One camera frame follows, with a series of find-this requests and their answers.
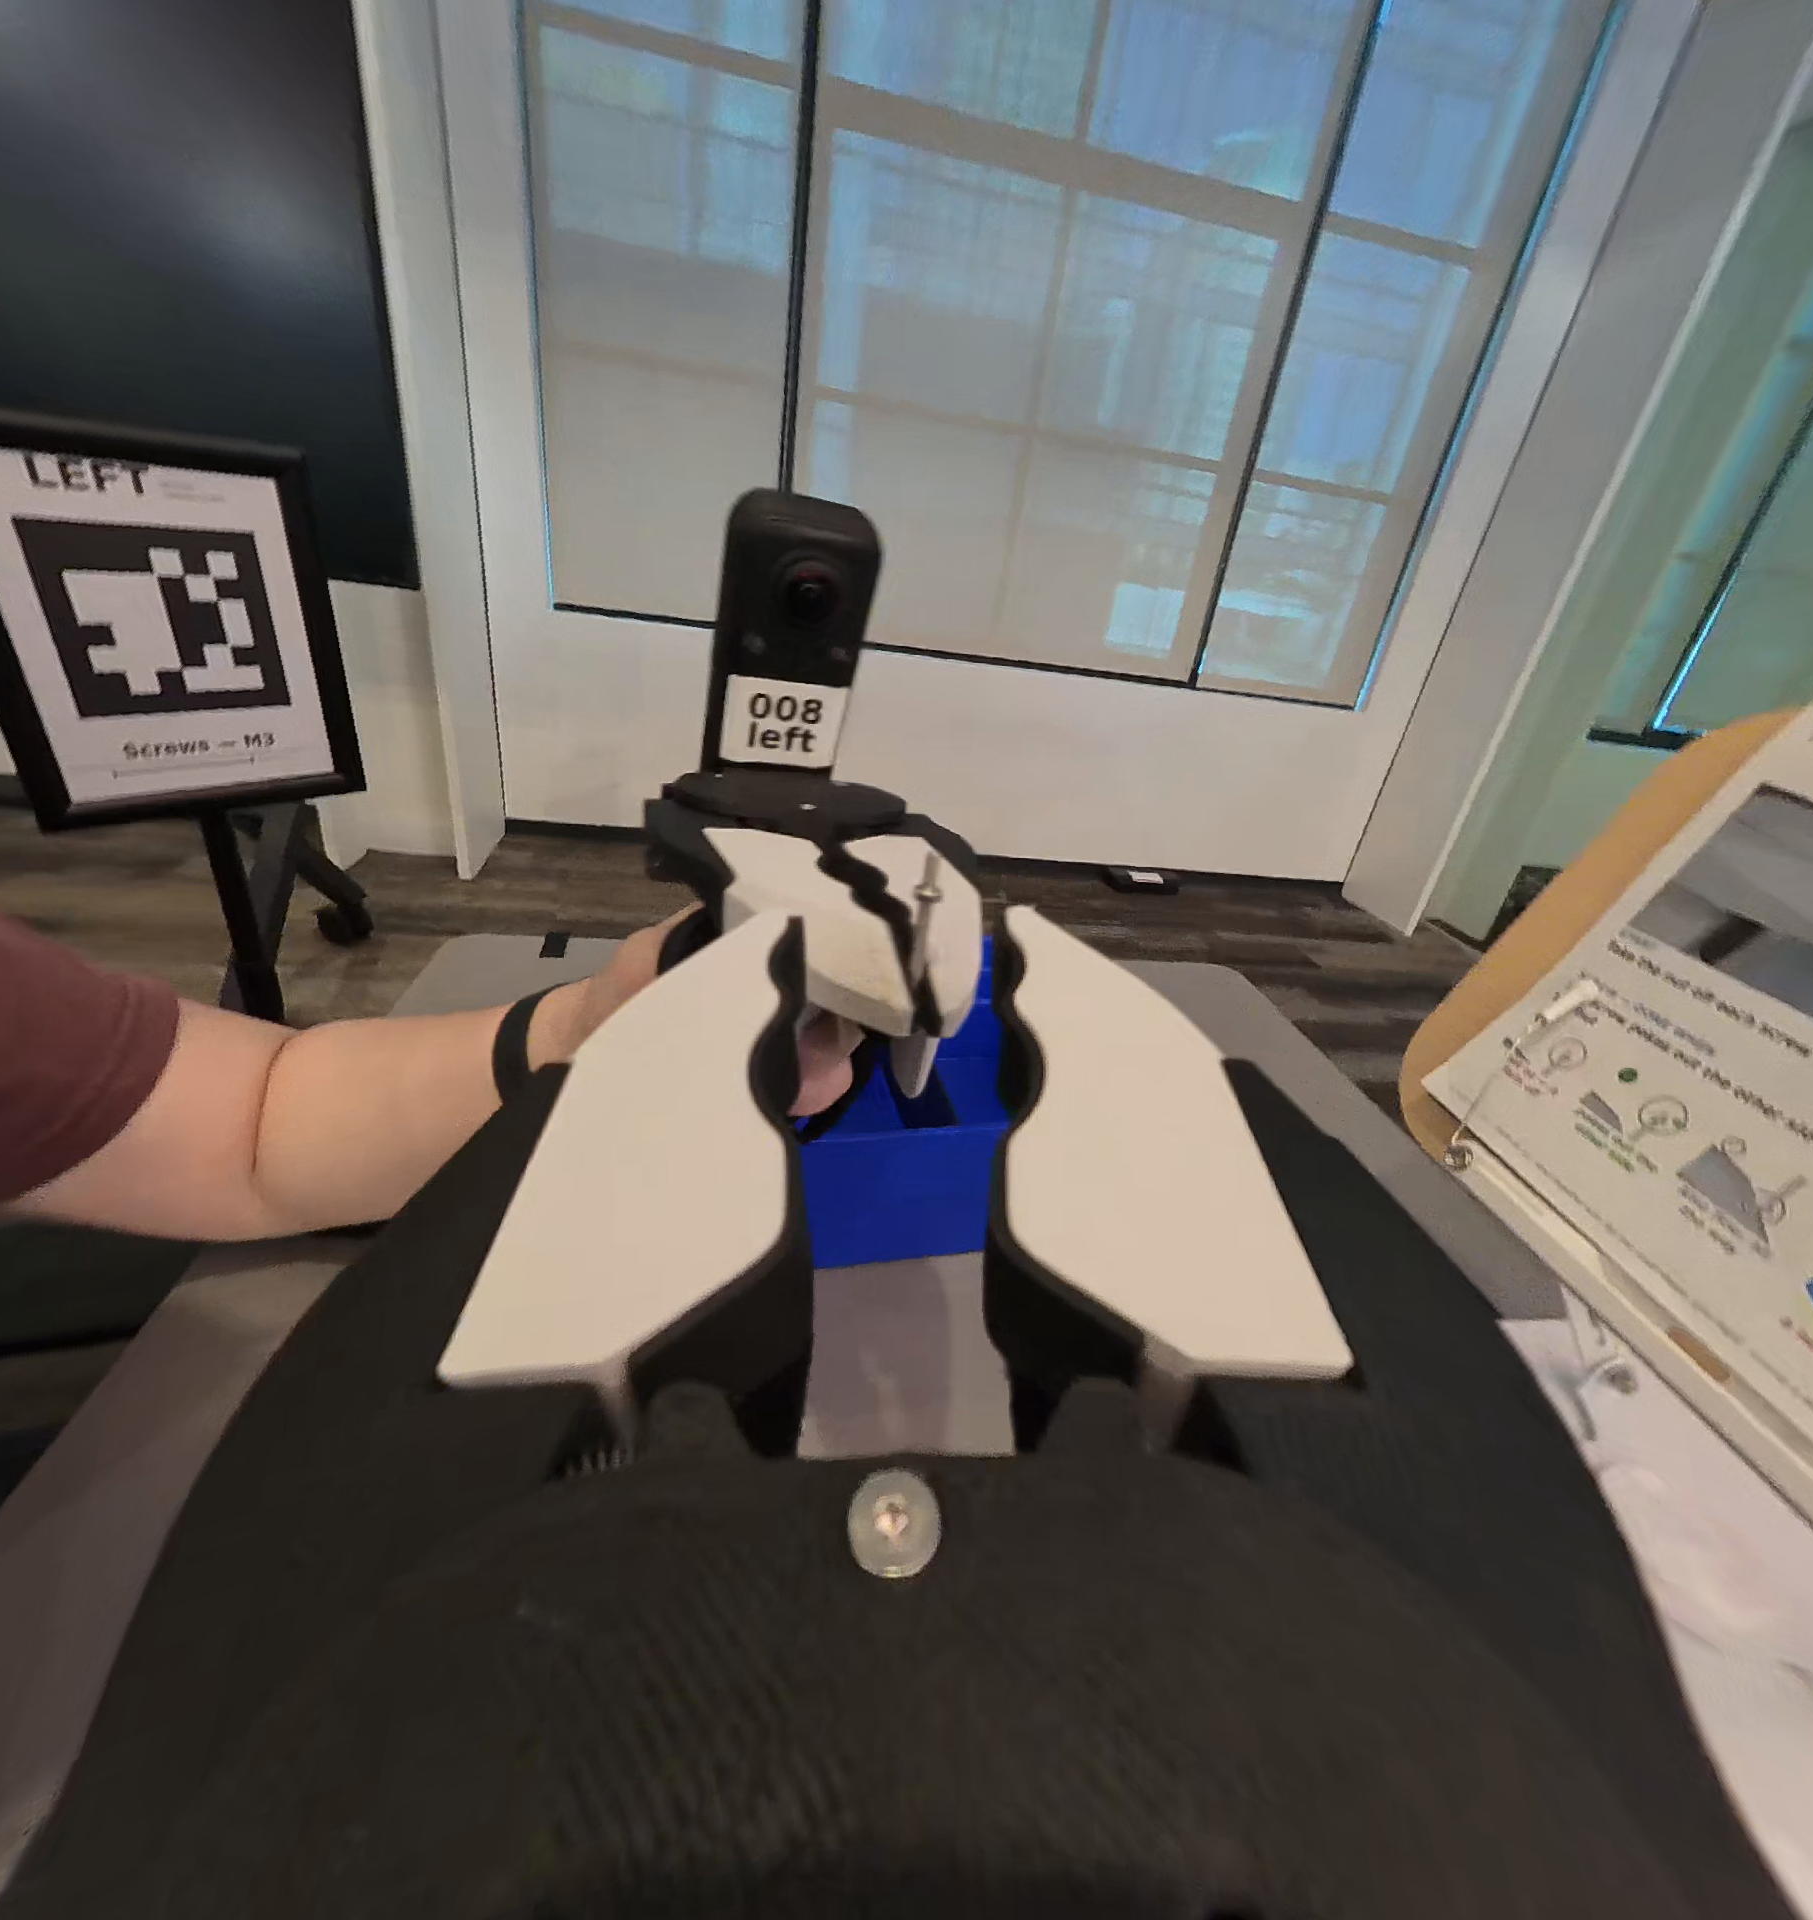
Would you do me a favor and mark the black framed marker sign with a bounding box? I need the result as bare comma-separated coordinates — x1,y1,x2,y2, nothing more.
0,399,367,835

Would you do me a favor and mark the blue divided plastic bin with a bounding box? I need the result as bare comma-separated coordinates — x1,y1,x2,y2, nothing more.
792,929,1021,1272

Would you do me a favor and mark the person's left forearm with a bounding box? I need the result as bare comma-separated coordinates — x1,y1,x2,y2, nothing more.
15,997,529,1243

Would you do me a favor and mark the white document stand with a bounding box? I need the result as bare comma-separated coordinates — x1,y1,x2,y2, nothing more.
1500,1170,1813,1803

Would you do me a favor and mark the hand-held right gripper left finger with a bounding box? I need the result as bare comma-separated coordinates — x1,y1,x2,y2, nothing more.
436,905,815,1429

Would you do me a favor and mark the large paned window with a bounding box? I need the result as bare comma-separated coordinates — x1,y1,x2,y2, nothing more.
517,0,1630,711

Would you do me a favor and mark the printed instruction sheet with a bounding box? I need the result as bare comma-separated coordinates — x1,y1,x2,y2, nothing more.
1423,721,1813,1441

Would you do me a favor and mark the black easel stand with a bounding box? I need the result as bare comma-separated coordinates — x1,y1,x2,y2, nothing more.
192,800,378,1024

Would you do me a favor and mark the black wrist band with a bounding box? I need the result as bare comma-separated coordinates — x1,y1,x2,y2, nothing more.
490,989,554,1108

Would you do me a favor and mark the black armrest desk chair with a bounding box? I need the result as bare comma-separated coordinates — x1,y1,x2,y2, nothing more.
0,1230,207,1447

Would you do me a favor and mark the wire page holder clip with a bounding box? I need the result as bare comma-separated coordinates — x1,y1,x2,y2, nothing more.
1441,972,1606,1175

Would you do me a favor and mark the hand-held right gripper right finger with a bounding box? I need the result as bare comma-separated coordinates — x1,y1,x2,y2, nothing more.
985,901,1358,1410

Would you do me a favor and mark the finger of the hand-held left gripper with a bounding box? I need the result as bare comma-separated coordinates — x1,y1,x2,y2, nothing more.
844,833,988,1103
700,824,925,1056

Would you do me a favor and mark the large black wall screen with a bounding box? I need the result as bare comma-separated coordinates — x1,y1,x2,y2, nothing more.
0,0,426,588

